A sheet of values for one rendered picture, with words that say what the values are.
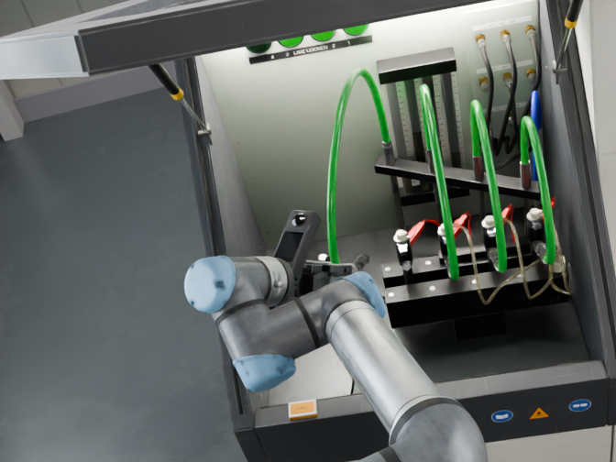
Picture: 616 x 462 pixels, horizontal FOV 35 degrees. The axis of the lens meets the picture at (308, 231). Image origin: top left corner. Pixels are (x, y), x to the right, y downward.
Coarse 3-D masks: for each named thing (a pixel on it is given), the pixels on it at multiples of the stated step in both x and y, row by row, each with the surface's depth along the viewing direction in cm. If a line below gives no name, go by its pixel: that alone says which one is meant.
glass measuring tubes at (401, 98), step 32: (384, 64) 181; (416, 64) 179; (448, 64) 179; (384, 96) 187; (416, 96) 188; (448, 96) 185; (416, 128) 191; (448, 128) 192; (416, 160) 198; (448, 160) 200; (416, 192) 203; (448, 192) 203
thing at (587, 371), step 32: (448, 384) 172; (480, 384) 170; (512, 384) 169; (544, 384) 168; (576, 384) 167; (256, 416) 175; (288, 416) 173; (320, 416) 172; (352, 416) 172; (480, 416) 173; (576, 416) 175; (288, 448) 179; (320, 448) 179; (352, 448) 180
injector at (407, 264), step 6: (396, 240) 176; (408, 240) 176; (396, 246) 177; (408, 246) 177; (408, 252) 178; (402, 258) 179; (408, 258) 179; (402, 264) 179; (408, 264) 178; (402, 270) 183; (408, 270) 182; (408, 276) 183; (408, 282) 185
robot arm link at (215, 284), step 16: (224, 256) 135; (192, 272) 133; (208, 272) 131; (224, 272) 131; (240, 272) 134; (256, 272) 137; (192, 288) 133; (208, 288) 131; (224, 288) 131; (240, 288) 133; (256, 288) 135; (192, 304) 134; (208, 304) 131; (224, 304) 132
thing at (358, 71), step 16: (352, 80) 159; (368, 80) 170; (336, 112) 155; (384, 112) 181; (336, 128) 153; (384, 128) 183; (336, 144) 153; (384, 144) 186; (336, 160) 152; (336, 256) 155
